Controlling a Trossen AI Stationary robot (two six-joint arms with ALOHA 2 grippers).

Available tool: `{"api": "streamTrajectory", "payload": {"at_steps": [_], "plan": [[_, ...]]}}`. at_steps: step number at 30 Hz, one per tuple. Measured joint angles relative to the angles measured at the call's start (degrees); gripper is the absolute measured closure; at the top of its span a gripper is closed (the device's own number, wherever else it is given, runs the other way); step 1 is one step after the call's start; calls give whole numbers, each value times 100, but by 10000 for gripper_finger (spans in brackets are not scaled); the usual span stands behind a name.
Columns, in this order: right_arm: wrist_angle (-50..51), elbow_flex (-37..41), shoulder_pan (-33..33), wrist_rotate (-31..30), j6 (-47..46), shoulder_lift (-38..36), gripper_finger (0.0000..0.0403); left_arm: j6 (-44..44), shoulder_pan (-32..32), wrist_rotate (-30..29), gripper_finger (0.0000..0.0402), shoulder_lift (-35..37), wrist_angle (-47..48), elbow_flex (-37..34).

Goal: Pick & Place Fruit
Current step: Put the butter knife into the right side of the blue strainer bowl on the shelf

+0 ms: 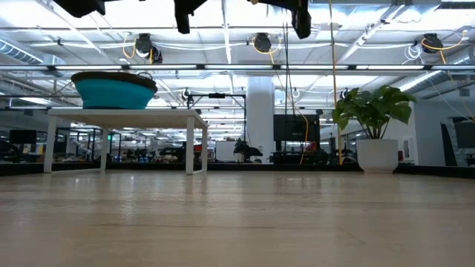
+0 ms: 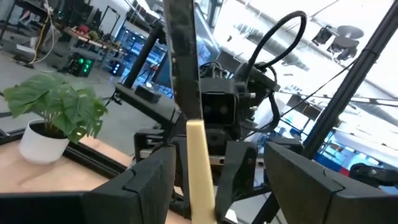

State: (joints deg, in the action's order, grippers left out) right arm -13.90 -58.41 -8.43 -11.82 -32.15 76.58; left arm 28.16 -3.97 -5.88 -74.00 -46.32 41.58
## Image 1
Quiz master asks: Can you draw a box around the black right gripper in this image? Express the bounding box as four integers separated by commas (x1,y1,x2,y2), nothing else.
247,0,312,40

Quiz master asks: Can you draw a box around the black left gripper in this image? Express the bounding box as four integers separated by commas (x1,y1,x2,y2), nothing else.
173,0,208,35

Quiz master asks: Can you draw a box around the blue grey collapsible bowl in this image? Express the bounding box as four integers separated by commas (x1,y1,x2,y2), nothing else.
71,71,159,111

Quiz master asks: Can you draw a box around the large black screen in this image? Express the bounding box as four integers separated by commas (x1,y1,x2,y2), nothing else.
273,113,321,152

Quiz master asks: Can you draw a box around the green plant in white pot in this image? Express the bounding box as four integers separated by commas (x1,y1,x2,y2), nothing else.
331,85,417,174

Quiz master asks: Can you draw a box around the white perforated metal shelf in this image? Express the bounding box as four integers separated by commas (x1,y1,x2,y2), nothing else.
43,108,209,175

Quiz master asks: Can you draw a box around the small black monitor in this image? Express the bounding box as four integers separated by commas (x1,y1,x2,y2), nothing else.
9,129,38,146

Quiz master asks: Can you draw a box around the black ceiling cable reel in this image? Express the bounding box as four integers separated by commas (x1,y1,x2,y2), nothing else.
253,32,273,54
422,33,445,55
134,33,164,65

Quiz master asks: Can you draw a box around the black background frame stand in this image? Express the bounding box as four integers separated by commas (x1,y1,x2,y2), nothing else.
186,92,248,164

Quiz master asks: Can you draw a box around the black aluminium table frame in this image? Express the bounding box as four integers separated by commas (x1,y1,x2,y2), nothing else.
0,161,475,179

